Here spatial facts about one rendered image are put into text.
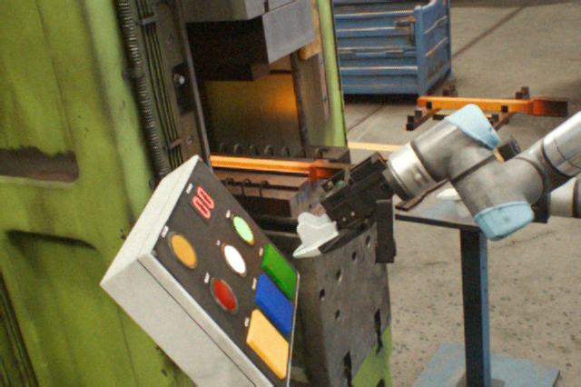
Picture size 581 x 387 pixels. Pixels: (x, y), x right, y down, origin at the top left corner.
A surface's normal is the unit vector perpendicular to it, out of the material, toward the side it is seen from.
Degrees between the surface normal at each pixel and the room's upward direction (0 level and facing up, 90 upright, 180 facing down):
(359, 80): 90
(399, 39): 89
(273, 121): 90
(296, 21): 90
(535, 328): 0
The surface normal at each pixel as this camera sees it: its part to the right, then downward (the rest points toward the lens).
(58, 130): -0.48, 0.39
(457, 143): -0.26, 0.03
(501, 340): -0.13, -0.91
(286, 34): 0.87, 0.08
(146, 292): -0.06, 0.40
